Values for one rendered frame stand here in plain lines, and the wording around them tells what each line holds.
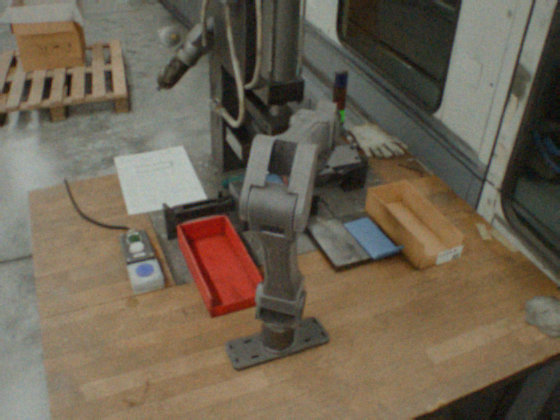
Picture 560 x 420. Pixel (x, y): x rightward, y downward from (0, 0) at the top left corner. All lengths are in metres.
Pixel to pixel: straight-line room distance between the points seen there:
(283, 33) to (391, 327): 0.64
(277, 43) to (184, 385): 0.70
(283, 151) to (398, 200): 0.73
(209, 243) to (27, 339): 1.31
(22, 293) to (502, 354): 2.07
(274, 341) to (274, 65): 0.56
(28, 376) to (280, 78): 1.59
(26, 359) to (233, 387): 1.45
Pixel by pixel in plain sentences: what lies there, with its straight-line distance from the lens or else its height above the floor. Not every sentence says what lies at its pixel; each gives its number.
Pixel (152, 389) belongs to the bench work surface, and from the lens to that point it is 1.04.
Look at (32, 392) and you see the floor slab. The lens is 2.26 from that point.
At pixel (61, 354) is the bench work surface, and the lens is 1.13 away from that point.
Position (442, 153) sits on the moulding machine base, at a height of 0.91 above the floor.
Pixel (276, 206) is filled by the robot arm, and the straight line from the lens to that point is 0.77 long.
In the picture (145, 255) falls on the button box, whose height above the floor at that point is 0.93.
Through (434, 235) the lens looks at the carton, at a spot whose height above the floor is 0.91.
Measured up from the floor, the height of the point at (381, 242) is 0.92.
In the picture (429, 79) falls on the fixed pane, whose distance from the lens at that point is 1.82.
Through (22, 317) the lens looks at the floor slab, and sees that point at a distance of 2.54.
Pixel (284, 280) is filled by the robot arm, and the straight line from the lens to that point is 0.92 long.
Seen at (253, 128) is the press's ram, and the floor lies 1.14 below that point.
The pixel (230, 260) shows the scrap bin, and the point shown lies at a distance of 1.26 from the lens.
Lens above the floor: 1.74
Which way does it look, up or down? 36 degrees down
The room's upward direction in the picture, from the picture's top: 3 degrees clockwise
